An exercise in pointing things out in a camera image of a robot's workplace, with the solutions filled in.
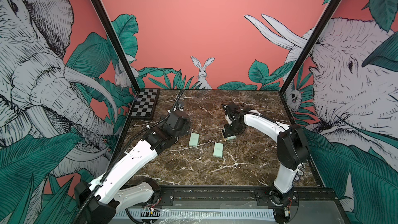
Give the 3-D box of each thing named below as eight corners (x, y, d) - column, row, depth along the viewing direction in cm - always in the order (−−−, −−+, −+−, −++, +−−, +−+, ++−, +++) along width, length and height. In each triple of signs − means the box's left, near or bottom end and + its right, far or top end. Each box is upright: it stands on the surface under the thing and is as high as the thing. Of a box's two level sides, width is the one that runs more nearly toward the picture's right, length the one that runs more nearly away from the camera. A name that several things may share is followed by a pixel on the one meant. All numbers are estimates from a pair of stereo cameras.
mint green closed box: (212, 156, 90) (212, 154, 88) (214, 144, 94) (214, 142, 92) (221, 157, 89) (222, 156, 87) (223, 145, 94) (223, 143, 92)
